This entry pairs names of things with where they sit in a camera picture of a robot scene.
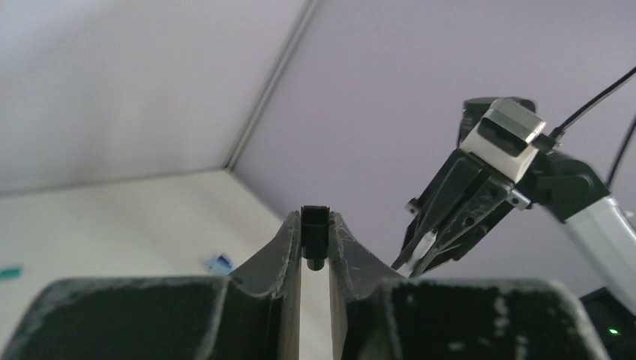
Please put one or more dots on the black pen cap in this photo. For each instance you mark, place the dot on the black pen cap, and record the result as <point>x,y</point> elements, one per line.
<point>315,223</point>

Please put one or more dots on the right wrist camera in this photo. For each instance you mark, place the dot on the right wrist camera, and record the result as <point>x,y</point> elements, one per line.
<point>501,131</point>

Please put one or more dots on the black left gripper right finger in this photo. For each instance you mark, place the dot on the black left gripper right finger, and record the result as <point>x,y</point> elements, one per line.
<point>376,313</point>

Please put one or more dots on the green pen cap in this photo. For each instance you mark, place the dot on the green pen cap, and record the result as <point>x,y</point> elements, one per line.
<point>10,273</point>

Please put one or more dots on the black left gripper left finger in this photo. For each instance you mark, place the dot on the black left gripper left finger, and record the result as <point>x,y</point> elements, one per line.
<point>252,313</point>

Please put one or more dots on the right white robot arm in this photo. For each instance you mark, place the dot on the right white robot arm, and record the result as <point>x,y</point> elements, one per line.
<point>575,196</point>

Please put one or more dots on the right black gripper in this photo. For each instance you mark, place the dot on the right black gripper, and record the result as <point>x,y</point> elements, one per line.
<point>461,205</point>

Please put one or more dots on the light blue correction tape pen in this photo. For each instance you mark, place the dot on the light blue correction tape pen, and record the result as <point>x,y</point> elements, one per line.
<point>219,265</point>

